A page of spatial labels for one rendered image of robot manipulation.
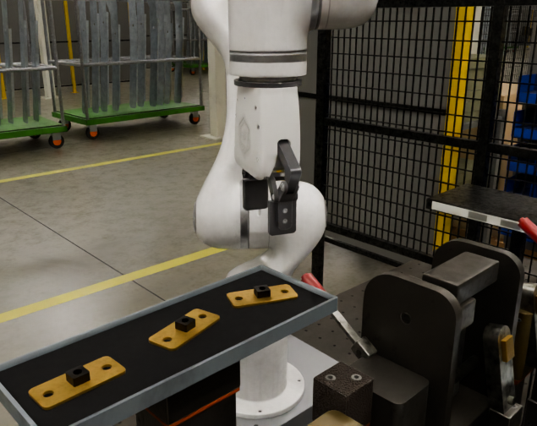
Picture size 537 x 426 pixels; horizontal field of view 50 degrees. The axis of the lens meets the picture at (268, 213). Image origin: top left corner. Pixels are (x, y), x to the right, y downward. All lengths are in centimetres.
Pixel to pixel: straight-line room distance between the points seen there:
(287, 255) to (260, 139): 42
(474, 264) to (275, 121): 34
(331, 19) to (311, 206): 43
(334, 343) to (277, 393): 41
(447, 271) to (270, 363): 45
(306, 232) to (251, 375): 30
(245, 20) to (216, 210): 43
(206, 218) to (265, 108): 40
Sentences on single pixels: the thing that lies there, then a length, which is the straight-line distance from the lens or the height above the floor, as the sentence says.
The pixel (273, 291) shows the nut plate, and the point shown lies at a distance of 73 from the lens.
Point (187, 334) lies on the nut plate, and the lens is 65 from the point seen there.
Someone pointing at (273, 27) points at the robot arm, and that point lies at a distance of 60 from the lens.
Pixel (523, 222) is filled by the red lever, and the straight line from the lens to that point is 113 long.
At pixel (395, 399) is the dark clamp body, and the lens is 70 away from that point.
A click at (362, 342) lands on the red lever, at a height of 110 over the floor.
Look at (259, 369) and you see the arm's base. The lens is 110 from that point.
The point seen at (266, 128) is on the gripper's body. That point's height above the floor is 138.
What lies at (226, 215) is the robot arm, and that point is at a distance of 96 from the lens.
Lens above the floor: 149
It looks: 19 degrees down
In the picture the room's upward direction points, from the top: straight up
